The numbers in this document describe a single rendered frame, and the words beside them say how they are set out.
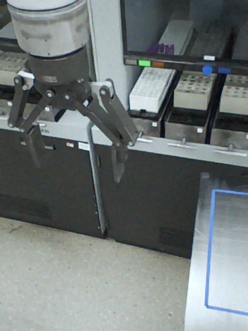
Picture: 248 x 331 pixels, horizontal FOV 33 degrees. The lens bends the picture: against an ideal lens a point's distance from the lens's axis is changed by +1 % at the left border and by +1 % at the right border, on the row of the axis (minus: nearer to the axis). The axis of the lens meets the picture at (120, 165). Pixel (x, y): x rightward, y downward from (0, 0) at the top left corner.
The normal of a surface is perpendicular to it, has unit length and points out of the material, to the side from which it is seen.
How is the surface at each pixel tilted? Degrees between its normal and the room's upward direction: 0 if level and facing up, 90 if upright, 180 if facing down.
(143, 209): 90
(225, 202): 0
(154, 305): 0
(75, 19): 90
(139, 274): 0
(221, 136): 90
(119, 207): 90
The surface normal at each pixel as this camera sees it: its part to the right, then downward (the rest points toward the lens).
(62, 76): 0.22, 0.64
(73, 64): 0.59, 0.51
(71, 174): -0.31, 0.65
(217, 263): -0.07, -0.74
